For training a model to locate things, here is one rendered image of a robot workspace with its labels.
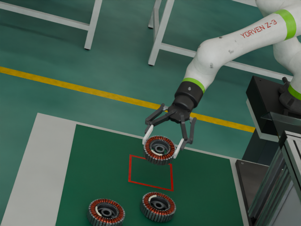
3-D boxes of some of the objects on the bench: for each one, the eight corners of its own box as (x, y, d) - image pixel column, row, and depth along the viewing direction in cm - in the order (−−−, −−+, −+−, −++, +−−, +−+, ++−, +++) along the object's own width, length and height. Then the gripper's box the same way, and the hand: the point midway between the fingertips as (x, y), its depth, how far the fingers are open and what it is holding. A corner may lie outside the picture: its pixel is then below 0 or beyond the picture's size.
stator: (114, 204, 178) (117, 195, 176) (127, 229, 170) (131, 220, 168) (81, 208, 172) (83, 198, 170) (93, 234, 164) (96, 224, 162)
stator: (179, 213, 183) (182, 205, 181) (160, 228, 174) (163, 219, 172) (152, 194, 187) (156, 186, 186) (132, 208, 179) (135, 199, 177)
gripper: (213, 119, 203) (188, 168, 192) (155, 94, 208) (127, 141, 197) (216, 108, 197) (191, 158, 186) (156, 82, 202) (128, 130, 190)
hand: (161, 145), depth 192 cm, fingers closed on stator, 11 cm apart
